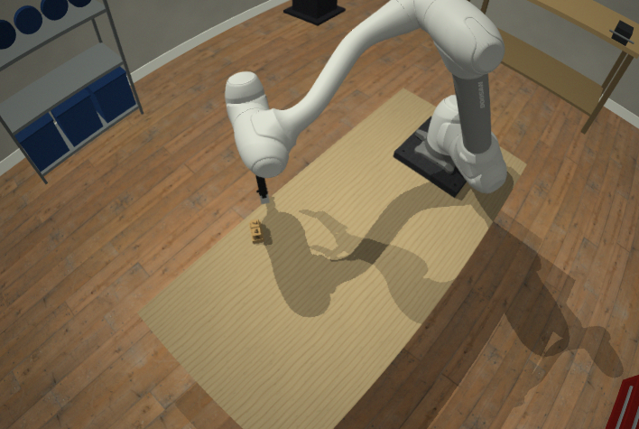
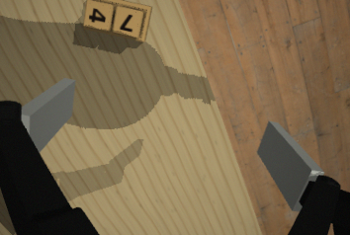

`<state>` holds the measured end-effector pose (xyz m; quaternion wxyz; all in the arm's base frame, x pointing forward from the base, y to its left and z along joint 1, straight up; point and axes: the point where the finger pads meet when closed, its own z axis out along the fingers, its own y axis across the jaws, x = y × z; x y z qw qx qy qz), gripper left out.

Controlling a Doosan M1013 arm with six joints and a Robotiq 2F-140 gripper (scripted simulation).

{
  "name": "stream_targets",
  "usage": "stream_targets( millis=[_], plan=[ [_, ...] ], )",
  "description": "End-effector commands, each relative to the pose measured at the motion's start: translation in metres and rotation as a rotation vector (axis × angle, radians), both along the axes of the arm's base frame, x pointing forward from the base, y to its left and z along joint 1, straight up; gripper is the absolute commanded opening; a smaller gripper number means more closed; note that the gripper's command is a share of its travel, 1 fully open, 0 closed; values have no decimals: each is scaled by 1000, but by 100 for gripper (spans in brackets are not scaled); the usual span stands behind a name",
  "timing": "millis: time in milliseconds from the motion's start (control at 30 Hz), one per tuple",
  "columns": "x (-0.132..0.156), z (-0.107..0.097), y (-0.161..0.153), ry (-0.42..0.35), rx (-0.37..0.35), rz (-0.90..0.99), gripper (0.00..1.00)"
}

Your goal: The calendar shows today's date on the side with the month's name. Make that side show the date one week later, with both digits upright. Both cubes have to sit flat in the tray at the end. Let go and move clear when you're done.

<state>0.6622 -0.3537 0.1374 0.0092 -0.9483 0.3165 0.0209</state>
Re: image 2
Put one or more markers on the tan wooden cube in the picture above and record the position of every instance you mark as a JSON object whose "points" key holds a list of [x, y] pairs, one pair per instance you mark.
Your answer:
{"points": [[99, 15], [128, 21]]}

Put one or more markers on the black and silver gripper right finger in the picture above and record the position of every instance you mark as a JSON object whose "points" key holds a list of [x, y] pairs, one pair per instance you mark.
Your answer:
{"points": [[302, 184]]}

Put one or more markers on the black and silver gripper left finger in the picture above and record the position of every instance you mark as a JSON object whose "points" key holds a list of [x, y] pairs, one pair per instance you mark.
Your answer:
{"points": [[33, 198]]}

